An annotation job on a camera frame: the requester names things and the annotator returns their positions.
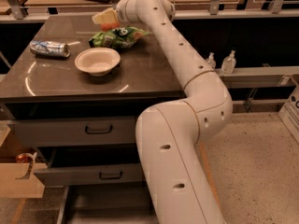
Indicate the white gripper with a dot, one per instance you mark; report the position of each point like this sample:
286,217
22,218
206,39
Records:
121,11

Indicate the red apple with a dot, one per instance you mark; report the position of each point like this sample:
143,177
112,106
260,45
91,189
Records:
106,26

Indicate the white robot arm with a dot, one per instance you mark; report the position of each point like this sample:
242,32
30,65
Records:
166,133

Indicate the grey drawer cabinet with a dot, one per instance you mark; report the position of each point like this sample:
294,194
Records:
50,88

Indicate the grey top drawer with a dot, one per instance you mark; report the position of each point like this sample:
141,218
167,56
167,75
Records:
74,132

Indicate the grey drawer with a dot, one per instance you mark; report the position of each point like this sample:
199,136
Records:
126,203
74,132
89,165

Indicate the grey middle drawer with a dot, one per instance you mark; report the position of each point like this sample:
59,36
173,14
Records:
89,165

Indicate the grey bottom drawer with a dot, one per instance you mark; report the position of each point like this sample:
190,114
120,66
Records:
126,203

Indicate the green chip bag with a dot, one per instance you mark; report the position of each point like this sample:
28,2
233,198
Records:
118,38

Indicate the white paper bowl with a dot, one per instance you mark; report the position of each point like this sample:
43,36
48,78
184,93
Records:
97,61

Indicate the crushed blue white can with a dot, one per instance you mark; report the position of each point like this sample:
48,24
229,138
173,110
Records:
50,49

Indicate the left clear sanitizer bottle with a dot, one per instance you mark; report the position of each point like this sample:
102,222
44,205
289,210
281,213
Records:
210,60

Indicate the clear sanitizer bottle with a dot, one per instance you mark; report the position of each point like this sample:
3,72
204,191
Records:
210,60
228,64

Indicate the right clear sanitizer bottle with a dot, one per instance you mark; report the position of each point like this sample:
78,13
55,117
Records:
228,64

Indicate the wooden box with tape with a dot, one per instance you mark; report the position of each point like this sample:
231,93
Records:
17,164

